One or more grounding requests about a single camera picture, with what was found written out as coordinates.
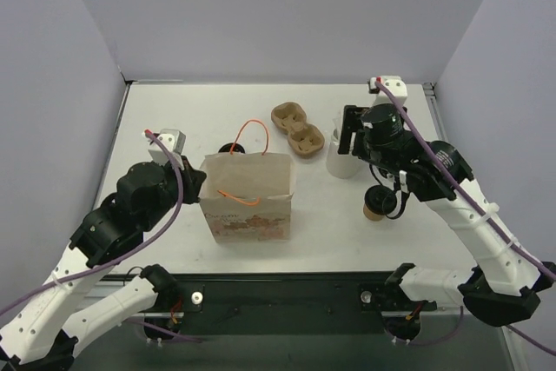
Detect brown pulp cup carrier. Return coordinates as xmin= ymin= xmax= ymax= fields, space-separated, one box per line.
xmin=271 ymin=102 xmax=326 ymax=158

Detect beige paper takeout bag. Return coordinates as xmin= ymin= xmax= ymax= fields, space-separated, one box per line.
xmin=200 ymin=129 xmax=296 ymax=243

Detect black plastic cup lid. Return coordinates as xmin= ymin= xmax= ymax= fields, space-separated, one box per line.
xmin=218 ymin=142 xmax=246 ymax=154
xmin=364 ymin=185 xmax=398 ymax=216

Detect brown paper coffee cup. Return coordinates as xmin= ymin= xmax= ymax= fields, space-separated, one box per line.
xmin=363 ymin=202 xmax=385 ymax=222

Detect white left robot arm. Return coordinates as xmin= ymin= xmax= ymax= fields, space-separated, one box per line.
xmin=1 ymin=156 xmax=207 ymax=370

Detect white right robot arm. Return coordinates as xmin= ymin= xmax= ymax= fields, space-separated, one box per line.
xmin=338 ymin=103 xmax=555 ymax=327

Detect white wrapped straw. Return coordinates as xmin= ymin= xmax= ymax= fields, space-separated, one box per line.
xmin=332 ymin=113 xmax=343 ymax=142

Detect white cylindrical straw holder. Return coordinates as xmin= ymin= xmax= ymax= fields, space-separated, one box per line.
xmin=326 ymin=129 xmax=361 ymax=179

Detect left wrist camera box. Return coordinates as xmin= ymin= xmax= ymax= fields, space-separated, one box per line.
xmin=143 ymin=129 xmax=186 ymax=169

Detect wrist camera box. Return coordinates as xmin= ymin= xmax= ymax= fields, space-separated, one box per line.
xmin=368 ymin=76 xmax=407 ymax=106
xmin=143 ymin=129 xmax=186 ymax=169

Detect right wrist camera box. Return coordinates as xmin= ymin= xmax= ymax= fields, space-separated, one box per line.
xmin=368 ymin=76 xmax=407 ymax=106

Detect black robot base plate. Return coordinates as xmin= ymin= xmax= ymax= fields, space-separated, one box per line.
xmin=143 ymin=271 xmax=436 ymax=340

